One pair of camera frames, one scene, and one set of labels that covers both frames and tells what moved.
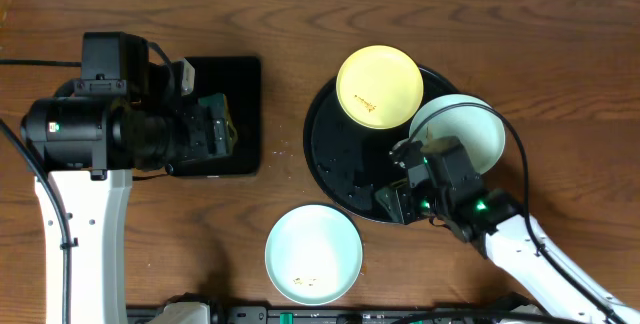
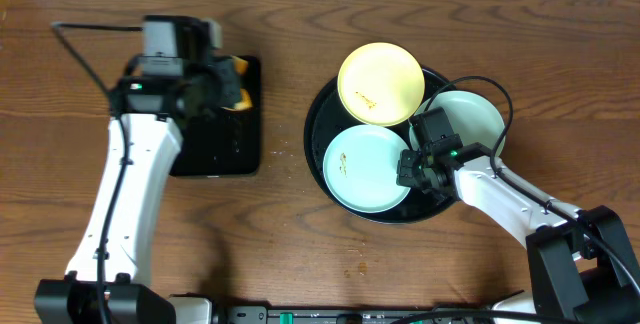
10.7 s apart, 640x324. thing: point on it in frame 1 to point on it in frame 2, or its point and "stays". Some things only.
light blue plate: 314,254 to 361,167
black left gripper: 218,130 to 228,82
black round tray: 352,164 stays
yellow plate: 380,87 stays
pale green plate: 480,129 stays
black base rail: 381,314 stays
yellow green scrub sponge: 221,134 to 245,101
